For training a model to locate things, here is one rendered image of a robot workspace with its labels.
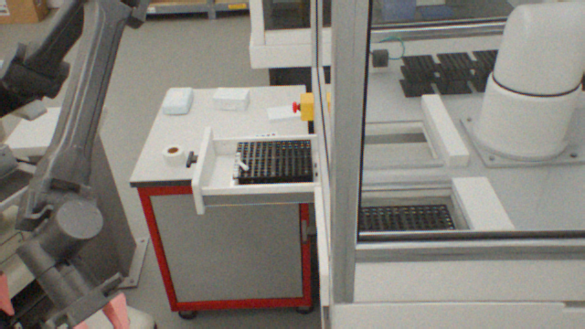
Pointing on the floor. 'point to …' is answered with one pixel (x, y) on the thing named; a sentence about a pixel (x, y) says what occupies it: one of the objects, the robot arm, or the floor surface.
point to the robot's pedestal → (24, 141)
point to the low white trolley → (222, 216)
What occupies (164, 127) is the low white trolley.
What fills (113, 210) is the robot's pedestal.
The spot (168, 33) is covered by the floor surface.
